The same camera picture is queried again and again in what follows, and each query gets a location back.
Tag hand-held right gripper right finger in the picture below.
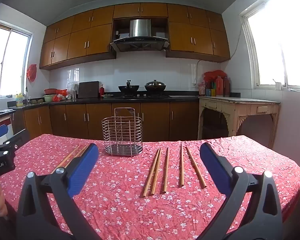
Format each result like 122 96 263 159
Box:
199 142 283 240

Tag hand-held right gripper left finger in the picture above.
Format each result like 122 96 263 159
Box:
16 143 100 240

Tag wooden chopstick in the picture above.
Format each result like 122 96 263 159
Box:
185 145 207 189
180 143 185 187
65 144 90 165
151 148 163 195
56 144 86 170
161 147 170 194
141 148 161 198
51 144 82 174

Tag wire utensil holder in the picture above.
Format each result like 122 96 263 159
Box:
101 107 143 157

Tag wooden base cabinets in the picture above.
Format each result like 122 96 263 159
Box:
11 101 200 142

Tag green basin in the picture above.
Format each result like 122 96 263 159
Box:
43 94 59 103

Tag red basin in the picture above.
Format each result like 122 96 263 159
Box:
44 88 65 95

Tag red floral tablecloth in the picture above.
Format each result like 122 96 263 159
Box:
0 133 300 240

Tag cream side table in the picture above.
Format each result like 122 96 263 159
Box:
198 96 281 148

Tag black kitchen countertop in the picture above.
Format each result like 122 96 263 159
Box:
0 91 241 117

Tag white plastic bag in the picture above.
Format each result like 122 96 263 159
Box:
66 81 80 93

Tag red sauce bottle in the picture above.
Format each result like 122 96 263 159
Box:
216 76 224 97

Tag dark cutting board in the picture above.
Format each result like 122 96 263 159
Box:
78 81 100 98

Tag dark sauce bottle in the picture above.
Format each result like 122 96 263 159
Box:
223 76 231 97

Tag black wok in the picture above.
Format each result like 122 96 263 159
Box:
118 79 140 92

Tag gas stove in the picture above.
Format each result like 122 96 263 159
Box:
115 94 169 99

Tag pot with lid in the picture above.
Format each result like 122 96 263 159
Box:
144 79 167 92

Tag large bright window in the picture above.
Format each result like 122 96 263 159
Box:
239 0 300 91

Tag steel range hood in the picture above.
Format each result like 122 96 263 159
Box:
110 19 170 53

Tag red bag on wall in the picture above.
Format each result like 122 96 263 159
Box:
27 64 37 82

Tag wooden wall cabinets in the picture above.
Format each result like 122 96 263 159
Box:
39 3 231 70

